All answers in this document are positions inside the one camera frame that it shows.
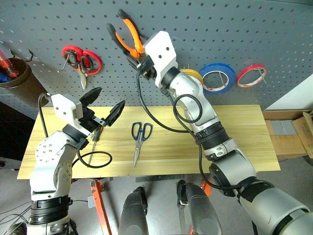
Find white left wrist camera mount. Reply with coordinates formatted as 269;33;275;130
50;93;84;136

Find orange metal stand leg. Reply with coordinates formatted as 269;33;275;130
200;180;214;197
89;179;112;235

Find brown cardboard box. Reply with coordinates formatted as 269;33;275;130
262;110;313;163

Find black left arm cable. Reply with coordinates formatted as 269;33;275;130
38;92;113;169

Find metal table bracket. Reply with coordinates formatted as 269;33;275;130
135;174;184;184

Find black yellow handled screwdriver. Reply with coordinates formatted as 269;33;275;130
88;127;104;165

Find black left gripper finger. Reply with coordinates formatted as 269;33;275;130
104;99;126;128
79;87;103;108

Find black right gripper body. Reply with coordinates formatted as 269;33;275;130
135;55;158;83

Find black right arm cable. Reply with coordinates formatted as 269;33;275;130
135;72;247;190

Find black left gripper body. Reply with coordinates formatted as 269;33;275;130
79;107;108;135

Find brown round holder cup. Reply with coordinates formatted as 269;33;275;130
0;57;47;108

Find orange black handled pliers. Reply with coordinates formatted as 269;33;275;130
106;9;146;61

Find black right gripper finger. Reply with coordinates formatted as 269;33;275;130
128;61;144;73
125;53;143;66

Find grey perforated pegboard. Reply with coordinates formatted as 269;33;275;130
0;0;313;121

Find dark rounded grey shape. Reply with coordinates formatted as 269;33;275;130
176;179;223;235
118;186;150;235

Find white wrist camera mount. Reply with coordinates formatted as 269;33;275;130
50;93;84;136
142;30;179;88

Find yellow tape roll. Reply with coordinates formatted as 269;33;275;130
180;69;204;84

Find red tape roll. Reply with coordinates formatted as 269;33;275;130
235;64;268;89

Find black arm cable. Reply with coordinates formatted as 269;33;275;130
38;92;113;169
135;72;247;190

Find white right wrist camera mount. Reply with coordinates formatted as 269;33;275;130
142;30;179;88

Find red tool in cup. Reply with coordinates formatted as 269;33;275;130
0;47;18;78

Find red handled scissors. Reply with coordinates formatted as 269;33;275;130
62;45;103;90

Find blue tape roll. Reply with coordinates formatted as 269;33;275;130
198;63;236;95

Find blue black handled scissors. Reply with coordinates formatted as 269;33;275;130
131;121;154;168

